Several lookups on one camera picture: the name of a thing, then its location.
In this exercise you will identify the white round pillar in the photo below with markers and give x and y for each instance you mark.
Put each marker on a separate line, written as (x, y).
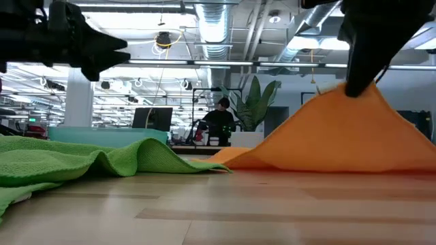
(78, 102)

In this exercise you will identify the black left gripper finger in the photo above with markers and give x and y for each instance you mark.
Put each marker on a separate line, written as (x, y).
(102, 41)
(102, 63)

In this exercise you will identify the silver ventilation duct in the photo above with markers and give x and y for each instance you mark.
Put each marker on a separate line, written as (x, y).
(214, 27)

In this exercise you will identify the black computer monitor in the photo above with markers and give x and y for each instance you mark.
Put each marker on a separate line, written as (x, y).
(153, 119)

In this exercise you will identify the person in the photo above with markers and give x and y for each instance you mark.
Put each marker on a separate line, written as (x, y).
(218, 122)

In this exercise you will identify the white square planter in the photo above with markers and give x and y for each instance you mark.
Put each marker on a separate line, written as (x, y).
(243, 139)

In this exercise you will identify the large green leafy plant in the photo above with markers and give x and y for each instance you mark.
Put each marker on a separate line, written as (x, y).
(255, 105)

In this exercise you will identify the orange microfiber towel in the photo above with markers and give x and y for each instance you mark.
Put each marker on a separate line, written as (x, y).
(340, 136)

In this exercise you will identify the green microfiber towel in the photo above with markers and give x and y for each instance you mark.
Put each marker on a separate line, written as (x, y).
(51, 160)

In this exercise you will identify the long ceiling light bar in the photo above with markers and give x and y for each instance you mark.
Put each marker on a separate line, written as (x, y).
(221, 63)

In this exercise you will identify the teal plastic basket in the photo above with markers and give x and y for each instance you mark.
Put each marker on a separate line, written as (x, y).
(102, 136)

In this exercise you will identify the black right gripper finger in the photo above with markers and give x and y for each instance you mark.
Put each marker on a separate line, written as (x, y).
(364, 64)

